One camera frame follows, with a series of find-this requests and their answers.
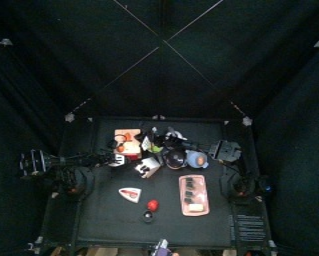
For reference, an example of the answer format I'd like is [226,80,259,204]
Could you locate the green cup with utensils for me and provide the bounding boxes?
[141,126,166,155]

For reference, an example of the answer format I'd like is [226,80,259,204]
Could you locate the black toy pan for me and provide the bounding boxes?
[162,148,189,171]

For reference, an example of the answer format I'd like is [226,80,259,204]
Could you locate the white cube with black marks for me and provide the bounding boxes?
[134,156,162,179]

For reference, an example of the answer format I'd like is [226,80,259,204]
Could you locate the blue toy pot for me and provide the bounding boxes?
[185,149,210,170]

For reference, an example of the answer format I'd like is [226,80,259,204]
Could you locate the white triangular packet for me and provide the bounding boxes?
[118,187,144,204]

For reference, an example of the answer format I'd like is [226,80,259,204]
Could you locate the red toy tomato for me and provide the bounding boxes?
[146,199,161,213]

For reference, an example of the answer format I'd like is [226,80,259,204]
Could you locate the pink rectangular tray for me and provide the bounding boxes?
[178,174,212,217]

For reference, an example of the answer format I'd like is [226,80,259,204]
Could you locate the pale yellow toy block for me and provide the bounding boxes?
[188,203,206,213]

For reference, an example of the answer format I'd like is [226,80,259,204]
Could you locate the purple white object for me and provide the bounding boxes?
[150,238,173,256]

